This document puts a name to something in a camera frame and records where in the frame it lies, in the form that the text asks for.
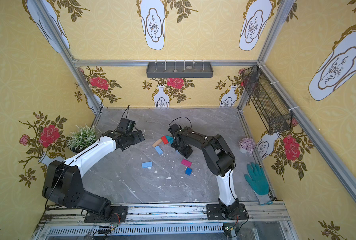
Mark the grey wall shelf tray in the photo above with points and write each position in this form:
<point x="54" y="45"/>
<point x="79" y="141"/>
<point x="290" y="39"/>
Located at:
<point x="179" y="69"/>

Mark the teal triangular block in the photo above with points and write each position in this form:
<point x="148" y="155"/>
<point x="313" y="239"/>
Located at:
<point x="170" y="139"/>

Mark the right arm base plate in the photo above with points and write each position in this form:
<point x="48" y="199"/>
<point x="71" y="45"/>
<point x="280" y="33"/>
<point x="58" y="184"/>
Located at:
<point x="219" y="212"/>

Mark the red rectangular block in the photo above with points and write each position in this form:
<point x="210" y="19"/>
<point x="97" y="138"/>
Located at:
<point x="165" y="140"/>

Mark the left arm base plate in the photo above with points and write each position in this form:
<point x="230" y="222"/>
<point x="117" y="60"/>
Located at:
<point x="113" y="214"/>

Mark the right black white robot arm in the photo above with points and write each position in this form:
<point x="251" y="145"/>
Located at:
<point x="219" y="159"/>

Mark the teal work glove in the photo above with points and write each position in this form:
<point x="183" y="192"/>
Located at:
<point x="259" y="183"/>

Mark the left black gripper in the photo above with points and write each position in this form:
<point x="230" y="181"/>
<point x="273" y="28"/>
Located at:
<point x="137" y="136"/>

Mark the natural wood block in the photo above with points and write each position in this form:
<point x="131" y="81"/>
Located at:
<point x="159" y="141"/>

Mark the aluminium front rail frame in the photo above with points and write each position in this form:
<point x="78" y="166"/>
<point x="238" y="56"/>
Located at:
<point x="255" y="222"/>

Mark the pink flower bouquet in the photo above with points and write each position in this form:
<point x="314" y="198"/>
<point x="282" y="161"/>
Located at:
<point x="247" y="145"/>

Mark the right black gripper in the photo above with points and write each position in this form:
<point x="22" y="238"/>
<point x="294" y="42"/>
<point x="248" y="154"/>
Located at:
<point x="174" y="139"/>

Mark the dark blue square block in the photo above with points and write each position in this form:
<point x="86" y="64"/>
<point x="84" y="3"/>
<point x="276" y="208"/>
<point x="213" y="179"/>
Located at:
<point x="188" y="171"/>

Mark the black wire mesh basket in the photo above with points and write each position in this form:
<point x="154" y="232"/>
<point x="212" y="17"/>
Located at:
<point x="272" y="110"/>

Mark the light blue block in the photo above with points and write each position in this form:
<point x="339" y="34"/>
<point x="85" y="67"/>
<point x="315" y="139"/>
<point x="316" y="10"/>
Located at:
<point x="147" y="164"/>
<point x="159" y="150"/>

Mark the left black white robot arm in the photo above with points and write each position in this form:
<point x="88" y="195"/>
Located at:
<point x="63" y="182"/>

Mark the potted white green plant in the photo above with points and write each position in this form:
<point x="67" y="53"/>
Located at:
<point x="81" y="139"/>

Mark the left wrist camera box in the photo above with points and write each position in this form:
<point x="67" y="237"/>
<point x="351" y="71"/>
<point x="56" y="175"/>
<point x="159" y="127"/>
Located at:
<point x="125" y="126"/>

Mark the magenta rectangular block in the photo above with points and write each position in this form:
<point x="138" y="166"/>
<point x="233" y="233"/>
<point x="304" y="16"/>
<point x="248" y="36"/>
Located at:
<point x="186" y="163"/>

